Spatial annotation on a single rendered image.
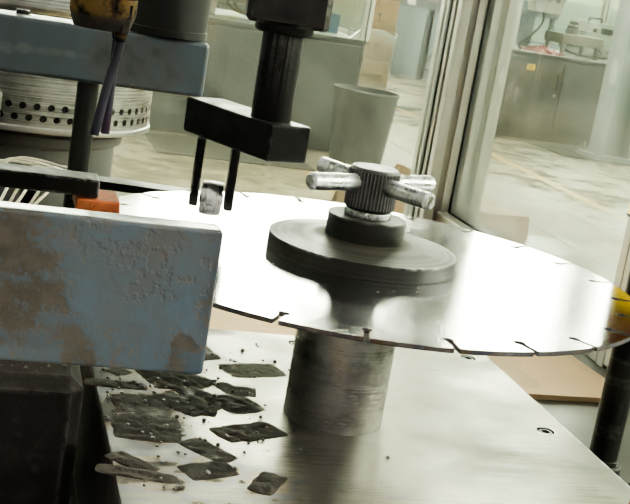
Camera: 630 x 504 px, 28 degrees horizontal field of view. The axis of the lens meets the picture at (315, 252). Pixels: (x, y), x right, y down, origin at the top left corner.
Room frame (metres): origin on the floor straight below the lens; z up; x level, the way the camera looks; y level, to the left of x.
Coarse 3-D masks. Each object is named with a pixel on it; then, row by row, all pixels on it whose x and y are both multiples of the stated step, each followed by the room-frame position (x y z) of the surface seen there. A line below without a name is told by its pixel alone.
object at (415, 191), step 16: (320, 160) 0.75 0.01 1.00; (320, 176) 0.69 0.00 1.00; (336, 176) 0.69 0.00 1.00; (352, 176) 0.70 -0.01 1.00; (368, 176) 0.70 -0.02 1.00; (384, 176) 0.70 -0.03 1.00; (400, 176) 0.72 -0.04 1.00; (416, 176) 0.74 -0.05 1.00; (432, 176) 0.75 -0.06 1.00; (352, 192) 0.71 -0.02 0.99; (368, 192) 0.70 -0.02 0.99; (384, 192) 0.70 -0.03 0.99; (400, 192) 0.69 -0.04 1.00; (416, 192) 0.69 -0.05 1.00; (352, 208) 0.71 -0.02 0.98; (368, 208) 0.70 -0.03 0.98; (384, 208) 0.71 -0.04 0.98
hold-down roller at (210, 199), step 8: (208, 184) 0.70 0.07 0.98; (216, 184) 0.70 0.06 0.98; (200, 192) 0.71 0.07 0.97; (208, 192) 0.70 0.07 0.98; (216, 192) 0.70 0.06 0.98; (200, 200) 0.70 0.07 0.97; (208, 200) 0.70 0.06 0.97; (216, 200) 0.70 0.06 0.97; (200, 208) 0.70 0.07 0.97; (208, 208) 0.70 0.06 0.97; (216, 208) 0.70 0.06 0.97
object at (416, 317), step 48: (240, 240) 0.71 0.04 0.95; (432, 240) 0.80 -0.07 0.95; (480, 240) 0.83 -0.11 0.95; (240, 288) 0.60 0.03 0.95; (288, 288) 0.62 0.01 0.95; (336, 288) 0.63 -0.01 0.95; (384, 288) 0.65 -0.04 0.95; (432, 288) 0.67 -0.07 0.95; (480, 288) 0.69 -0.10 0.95; (528, 288) 0.71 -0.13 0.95; (576, 288) 0.73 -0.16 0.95; (336, 336) 0.55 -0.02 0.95; (384, 336) 0.56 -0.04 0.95; (432, 336) 0.57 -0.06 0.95; (480, 336) 0.59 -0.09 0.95; (528, 336) 0.60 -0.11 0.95; (576, 336) 0.62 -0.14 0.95; (624, 336) 0.63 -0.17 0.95
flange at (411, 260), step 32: (288, 224) 0.73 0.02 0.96; (320, 224) 0.74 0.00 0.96; (352, 224) 0.70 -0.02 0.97; (384, 224) 0.70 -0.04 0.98; (288, 256) 0.68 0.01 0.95; (320, 256) 0.67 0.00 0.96; (352, 256) 0.67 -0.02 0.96; (384, 256) 0.68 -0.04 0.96; (416, 256) 0.70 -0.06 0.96; (448, 256) 0.72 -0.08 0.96
